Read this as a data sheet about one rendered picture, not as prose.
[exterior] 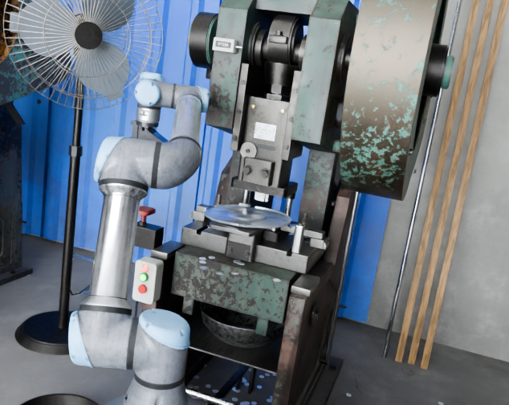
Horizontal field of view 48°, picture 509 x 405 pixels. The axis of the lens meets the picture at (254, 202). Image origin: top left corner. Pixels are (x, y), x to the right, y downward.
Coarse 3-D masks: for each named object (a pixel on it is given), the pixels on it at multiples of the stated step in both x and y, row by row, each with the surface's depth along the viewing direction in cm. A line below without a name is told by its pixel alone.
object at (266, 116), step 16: (256, 96) 187; (272, 96) 186; (288, 96) 187; (256, 112) 184; (272, 112) 183; (256, 128) 185; (272, 128) 183; (256, 144) 186; (272, 144) 184; (240, 160) 189; (256, 160) 184; (272, 160) 185; (240, 176) 190; (256, 176) 185; (272, 176) 185; (288, 176) 195
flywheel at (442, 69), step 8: (432, 48) 167; (440, 48) 167; (448, 48) 168; (432, 56) 166; (440, 56) 165; (448, 56) 169; (432, 64) 166; (440, 64) 165; (448, 64) 167; (432, 72) 166; (440, 72) 165; (448, 72) 167; (432, 80) 167; (440, 80) 167; (448, 80) 168; (424, 88) 170; (432, 88) 169; (440, 88) 170
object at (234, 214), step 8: (208, 208) 191; (216, 208) 193; (224, 208) 195; (232, 208) 196; (240, 208) 197; (256, 208) 200; (264, 208) 199; (208, 216) 179; (216, 216) 182; (224, 216) 183; (232, 216) 183; (240, 216) 183; (248, 216) 184; (256, 216) 185; (264, 216) 186; (272, 216) 190; (280, 216) 191; (288, 216) 190; (232, 224) 173; (248, 224) 176; (256, 224) 177; (264, 224) 178; (272, 224) 179; (280, 224) 180
